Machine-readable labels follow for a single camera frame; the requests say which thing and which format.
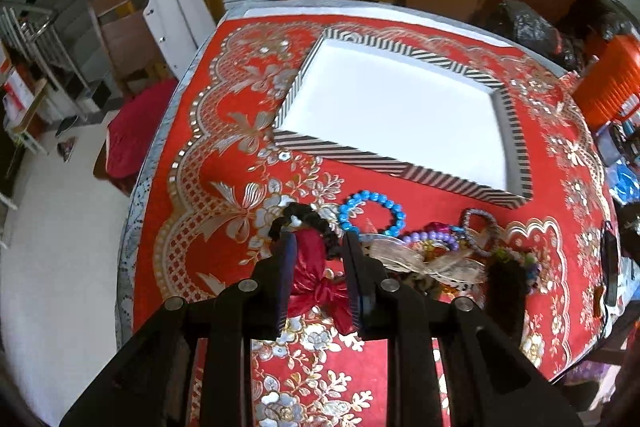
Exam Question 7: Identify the red cushioned stool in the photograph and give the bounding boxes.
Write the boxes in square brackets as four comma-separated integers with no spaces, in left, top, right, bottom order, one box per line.
[105,78,178,179]

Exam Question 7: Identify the red satin bow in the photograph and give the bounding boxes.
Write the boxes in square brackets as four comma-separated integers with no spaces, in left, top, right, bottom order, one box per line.
[288,229,356,335]

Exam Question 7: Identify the black scrunchie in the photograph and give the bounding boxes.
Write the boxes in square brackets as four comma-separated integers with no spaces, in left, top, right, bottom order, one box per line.
[268,202,341,259]

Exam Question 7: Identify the black hair clip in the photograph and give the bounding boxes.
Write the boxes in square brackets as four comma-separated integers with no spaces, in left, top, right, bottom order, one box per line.
[484,260,527,345]

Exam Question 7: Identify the orange water jug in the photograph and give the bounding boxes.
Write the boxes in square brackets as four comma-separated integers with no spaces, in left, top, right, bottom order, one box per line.
[573,35,639,132]

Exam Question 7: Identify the purple bead bracelet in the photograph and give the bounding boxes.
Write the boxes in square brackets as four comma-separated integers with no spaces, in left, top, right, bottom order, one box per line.
[400,229,460,253]

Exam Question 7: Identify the blue plastic bag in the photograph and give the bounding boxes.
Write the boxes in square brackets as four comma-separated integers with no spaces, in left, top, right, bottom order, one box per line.
[605,159,640,206]

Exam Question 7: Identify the leopard brown hair bow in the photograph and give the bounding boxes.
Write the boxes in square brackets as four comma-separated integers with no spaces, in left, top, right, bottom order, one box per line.
[360,234,487,291]

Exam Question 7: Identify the black plastic bag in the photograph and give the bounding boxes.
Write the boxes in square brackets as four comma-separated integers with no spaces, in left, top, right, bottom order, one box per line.
[485,0,584,70]

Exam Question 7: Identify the silver grey bead bracelet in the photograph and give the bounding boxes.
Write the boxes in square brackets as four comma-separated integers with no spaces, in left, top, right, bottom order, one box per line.
[459,207,501,258]

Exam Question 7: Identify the striped white tray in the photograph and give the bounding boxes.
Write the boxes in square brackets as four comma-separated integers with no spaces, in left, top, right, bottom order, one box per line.
[272,28,533,208]

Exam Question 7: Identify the red floral tablecloth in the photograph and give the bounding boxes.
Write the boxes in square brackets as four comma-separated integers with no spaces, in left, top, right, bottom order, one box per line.
[131,13,622,427]

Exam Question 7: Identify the blue bead bracelet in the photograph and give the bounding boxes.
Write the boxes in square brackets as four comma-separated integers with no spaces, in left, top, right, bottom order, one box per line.
[337,189,407,239]

